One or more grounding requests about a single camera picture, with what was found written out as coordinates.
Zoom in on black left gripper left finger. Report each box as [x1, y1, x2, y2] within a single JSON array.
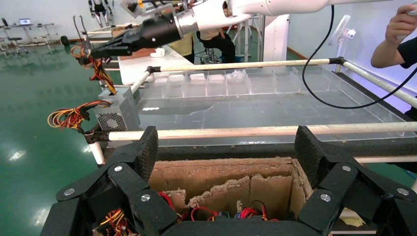
[[56, 126, 178, 236]]

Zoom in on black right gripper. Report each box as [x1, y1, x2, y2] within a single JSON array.
[[90, 13, 182, 60]]

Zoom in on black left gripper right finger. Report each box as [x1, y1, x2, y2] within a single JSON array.
[[295, 125, 417, 236]]

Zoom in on grey power supply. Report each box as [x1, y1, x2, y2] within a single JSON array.
[[70, 45, 118, 97], [47, 86, 141, 133], [158, 191, 178, 212], [97, 208, 133, 236], [182, 200, 281, 223]]

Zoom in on person's bare forearm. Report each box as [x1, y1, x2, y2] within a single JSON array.
[[370, 35, 408, 69]]

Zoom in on person's bare hand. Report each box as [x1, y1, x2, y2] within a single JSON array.
[[385, 3, 417, 44]]

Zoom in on brown flat board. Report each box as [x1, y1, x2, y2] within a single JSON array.
[[119, 48, 157, 61]]

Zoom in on white work table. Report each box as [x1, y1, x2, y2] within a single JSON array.
[[118, 47, 186, 86]]

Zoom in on tan paper scrap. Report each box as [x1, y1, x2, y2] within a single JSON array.
[[338, 208, 366, 228]]

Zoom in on thin metal stand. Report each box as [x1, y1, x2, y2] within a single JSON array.
[[72, 14, 92, 50]]

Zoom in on white black humanoid robot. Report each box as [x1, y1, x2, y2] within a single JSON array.
[[88, 0, 115, 29]]

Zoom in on person in yellow shirt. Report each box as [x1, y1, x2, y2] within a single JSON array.
[[169, 31, 196, 64]]

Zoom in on grey office desk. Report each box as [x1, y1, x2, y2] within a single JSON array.
[[0, 23, 60, 50]]

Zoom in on metal swivel stool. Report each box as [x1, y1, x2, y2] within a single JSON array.
[[199, 49, 222, 65]]

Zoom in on brown divided cardboard box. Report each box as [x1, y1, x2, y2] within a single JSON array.
[[92, 157, 314, 236]]

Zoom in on seated person, black trousers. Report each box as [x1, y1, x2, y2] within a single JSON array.
[[196, 28, 237, 64]]

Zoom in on clear acrylic divider tray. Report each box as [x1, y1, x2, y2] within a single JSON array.
[[140, 66, 417, 138]]

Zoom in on person in black shirt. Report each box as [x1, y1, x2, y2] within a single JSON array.
[[396, 35, 417, 121]]

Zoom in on white tablet on stand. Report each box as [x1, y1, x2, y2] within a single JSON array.
[[327, 14, 357, 74]]

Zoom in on white tall cabinet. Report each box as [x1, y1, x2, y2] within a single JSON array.
[[263, 14, 290, 62]]

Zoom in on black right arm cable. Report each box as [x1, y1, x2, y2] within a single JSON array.
[[301, 4, 417, 110]]

